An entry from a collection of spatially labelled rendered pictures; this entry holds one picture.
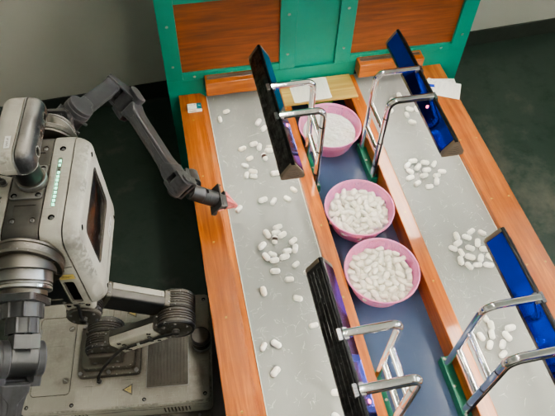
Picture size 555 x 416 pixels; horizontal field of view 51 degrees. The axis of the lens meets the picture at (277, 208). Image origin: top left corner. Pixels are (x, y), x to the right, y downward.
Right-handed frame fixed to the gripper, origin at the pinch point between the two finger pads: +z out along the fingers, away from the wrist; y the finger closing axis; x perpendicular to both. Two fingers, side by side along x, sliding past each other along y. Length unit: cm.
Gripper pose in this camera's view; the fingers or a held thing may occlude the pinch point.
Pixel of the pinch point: (234, 205)
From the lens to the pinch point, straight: 210.5
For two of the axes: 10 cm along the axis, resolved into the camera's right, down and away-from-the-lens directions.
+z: 7.5, 2.5, 6.2
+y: -2.1, -7.9, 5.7
